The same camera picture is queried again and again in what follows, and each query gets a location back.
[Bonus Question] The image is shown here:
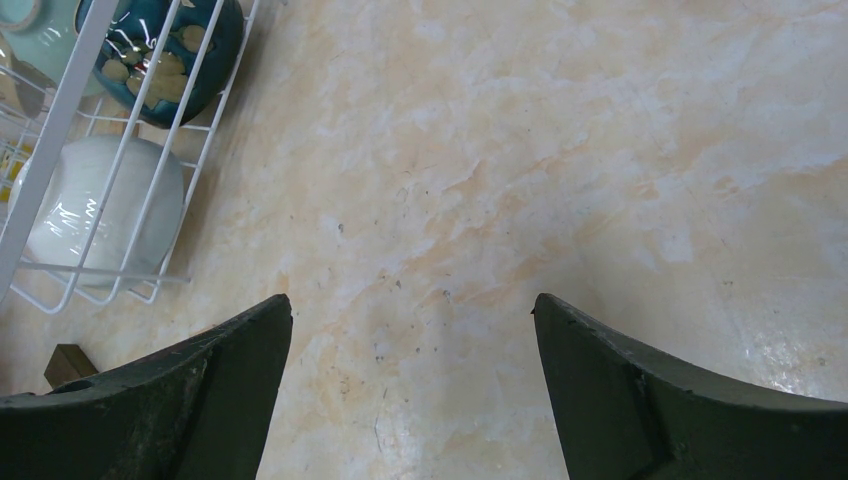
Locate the dark brown block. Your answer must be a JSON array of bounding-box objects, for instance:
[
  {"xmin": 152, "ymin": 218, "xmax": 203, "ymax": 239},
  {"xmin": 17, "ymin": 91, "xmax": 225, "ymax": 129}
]
[{"xmin": 44, "ymin": 344, "xmax": 98, "ymax": 388}]

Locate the white ceramic bowl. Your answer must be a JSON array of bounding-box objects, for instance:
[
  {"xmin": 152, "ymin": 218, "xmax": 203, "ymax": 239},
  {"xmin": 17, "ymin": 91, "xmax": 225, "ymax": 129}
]
[{"xmin": 26, "ymin": 134, "xmax": 184, "ymax": 288}]

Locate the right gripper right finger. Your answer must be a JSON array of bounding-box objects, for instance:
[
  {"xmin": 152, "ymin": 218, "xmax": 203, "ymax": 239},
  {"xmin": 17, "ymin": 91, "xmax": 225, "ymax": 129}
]
[{"xmin": 532, "ymin": 293, "xmax": 847, "ymax": 479}]

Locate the light green ceramic bowl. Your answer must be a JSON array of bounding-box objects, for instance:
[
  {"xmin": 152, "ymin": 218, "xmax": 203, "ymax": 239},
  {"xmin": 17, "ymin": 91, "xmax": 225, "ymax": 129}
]
[{"xmin": 1, "ymin": 0, "xmax": 91, "ymax": 85}]

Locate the dark teal patterned bowl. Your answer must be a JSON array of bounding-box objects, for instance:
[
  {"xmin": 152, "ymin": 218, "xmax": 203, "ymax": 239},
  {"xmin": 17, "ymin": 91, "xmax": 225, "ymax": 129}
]
[{"xmin": 92, "ymin": 0, "xmax": 245, "ymax": 129}]

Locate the white wire dish rack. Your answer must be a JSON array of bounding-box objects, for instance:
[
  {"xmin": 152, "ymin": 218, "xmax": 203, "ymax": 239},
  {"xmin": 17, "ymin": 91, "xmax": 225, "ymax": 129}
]
[{"xmin": 1, "ymin": 1, "xmax": 259, "ymax": 314}]

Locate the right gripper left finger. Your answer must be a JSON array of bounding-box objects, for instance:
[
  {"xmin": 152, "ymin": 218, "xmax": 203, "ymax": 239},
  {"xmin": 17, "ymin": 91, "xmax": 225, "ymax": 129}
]
[{"xmin": 1, "ymin": 294, "xmax": 293, "ymax": 479}]

